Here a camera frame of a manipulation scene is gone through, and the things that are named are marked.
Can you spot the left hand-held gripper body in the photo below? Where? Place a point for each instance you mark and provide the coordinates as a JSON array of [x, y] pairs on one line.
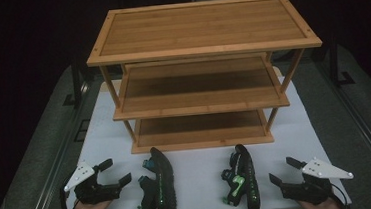
[[93, 192]]

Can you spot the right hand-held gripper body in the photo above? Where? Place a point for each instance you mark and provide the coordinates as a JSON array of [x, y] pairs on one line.
[[310, 190]]

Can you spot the three-tier wooden shelf rack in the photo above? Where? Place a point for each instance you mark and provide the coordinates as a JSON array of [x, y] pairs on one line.
[[200, 26]]

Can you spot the person's right hand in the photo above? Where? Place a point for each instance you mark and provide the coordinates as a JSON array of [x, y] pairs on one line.
[[322, 208]]

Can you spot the black metal stand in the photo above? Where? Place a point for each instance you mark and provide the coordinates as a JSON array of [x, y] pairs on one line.
[[76, 83], [335, 66]]

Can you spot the grey metal table rail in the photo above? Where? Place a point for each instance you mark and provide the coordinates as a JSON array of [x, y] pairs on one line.
[[53, 175], [366, 133]]

